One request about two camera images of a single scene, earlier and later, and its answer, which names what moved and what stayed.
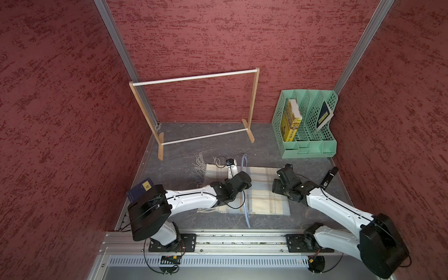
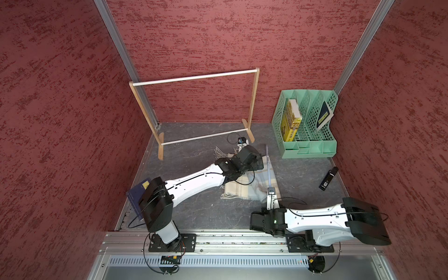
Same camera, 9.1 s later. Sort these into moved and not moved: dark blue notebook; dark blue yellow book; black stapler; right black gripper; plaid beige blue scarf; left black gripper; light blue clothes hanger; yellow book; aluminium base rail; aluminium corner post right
Moved: plaid beige blue scarf; light blue clothes hanger; right black gripper; left black gripper
Not moved: dark blue yellow book; aluminium corner post right; aluminium base rail; yellow book; dark blue notebook; black stapler
